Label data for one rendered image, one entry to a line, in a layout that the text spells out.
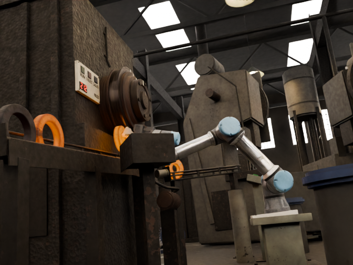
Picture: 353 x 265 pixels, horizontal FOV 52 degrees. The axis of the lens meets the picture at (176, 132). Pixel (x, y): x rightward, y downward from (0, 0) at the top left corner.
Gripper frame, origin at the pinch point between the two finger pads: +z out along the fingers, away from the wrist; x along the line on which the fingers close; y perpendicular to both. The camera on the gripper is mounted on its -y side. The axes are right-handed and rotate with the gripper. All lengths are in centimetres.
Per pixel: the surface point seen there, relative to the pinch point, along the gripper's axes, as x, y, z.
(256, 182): -76, -11, -77
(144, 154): 43, -13, -33
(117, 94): 2.7, 23.9, 6.3
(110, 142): -3.2, -4.6, 8.1
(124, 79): -4.0, 35.9, 7.0
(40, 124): 77, -11, -2
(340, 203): 75, -23, -110
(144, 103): -18.1, 25.1, -3.6
